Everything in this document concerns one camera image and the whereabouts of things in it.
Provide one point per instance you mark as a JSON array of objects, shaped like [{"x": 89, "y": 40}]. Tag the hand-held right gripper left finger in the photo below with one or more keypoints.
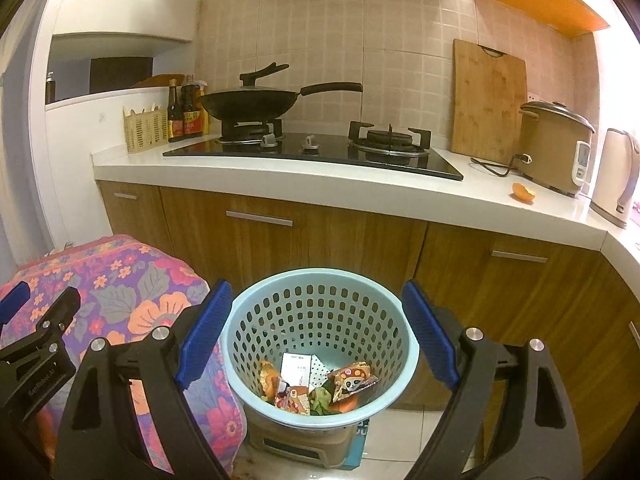
[{"x": 207, "y": 330}]

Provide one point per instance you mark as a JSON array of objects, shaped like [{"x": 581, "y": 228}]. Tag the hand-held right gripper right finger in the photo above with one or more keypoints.
[{"x": 430, "y": 335}]

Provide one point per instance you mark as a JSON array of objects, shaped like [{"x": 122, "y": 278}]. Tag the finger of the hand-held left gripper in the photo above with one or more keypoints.
[
  {"x": 12, "y": 302},
  {"x": 52, "y": 317}
]

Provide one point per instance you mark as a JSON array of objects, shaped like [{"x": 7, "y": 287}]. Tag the panda print snack packet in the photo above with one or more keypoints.
[{"x": 352, "y": 379}]

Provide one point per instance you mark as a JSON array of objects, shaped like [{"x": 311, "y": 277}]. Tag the light blue plastic basket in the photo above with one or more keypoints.
[{"x": 320, "y": 310}]

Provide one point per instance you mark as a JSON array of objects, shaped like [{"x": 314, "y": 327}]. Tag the orange peel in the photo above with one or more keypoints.
[
  {"x": 523, "y": 193},
  {"x": 267, "y": 377},
  {"x": 344, "y": 404}
]

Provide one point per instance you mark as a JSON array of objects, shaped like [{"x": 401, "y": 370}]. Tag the white paper receipt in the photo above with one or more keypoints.
[{"x": 300, "y": 366}]

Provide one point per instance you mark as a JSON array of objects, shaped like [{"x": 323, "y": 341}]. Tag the red snack packet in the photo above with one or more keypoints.
[{"x": 292, "y": 400}]

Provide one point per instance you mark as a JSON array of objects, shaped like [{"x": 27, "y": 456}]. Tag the wooden kitchen cabinet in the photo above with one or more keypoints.
[{"x": 350, "y": 245}]

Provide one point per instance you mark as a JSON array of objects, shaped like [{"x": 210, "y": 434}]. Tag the green lettuce leaf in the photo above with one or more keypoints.
[{"x": 320, "y": 400}]

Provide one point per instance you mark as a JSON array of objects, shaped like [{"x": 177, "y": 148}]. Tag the box under basket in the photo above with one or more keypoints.
[{"x": 295, "y": 442}]

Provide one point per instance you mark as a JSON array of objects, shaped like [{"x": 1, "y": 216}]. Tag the grey stove knob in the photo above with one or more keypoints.
[
  {"x": 309, "y": 145},
  {"x": 269, "y": 141}
]

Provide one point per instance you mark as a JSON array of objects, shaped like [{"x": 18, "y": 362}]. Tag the black burner grate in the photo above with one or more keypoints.
[{"x": 390, "y": 139}]

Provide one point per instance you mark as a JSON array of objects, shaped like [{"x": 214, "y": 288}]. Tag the black glass gas stove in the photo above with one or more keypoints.
[{"x": 320, "y": 157}]

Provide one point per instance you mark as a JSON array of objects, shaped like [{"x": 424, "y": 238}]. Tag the beige utensil basket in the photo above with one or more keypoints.
[{"x": 145, "y": 130}]

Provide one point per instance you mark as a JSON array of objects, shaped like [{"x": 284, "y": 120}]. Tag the small dark shelf bottle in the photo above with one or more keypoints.
[{"x": 50, "y": 89}]

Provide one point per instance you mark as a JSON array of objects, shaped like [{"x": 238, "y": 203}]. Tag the red label sauce bottle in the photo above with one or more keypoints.
[{"x": 191, "y": 110}]

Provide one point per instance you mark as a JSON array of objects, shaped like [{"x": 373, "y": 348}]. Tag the beige rice cooker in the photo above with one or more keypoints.
[{"x": 550, "y": 147}]

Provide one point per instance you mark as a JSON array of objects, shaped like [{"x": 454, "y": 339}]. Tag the black wok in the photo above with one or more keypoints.
[{"x": 250, "y": 105}]

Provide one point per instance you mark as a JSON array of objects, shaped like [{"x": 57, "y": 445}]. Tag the wooden cutting board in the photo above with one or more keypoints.
[{"x": 489, "y": 100}]

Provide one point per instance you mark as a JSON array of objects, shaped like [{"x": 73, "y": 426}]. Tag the cream electric kettle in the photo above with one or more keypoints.
[{"x": 617, "y": 175}]

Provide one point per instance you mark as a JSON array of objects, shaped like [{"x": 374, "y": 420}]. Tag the white wall socket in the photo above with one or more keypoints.
[{"x": 534, "y": 96}]

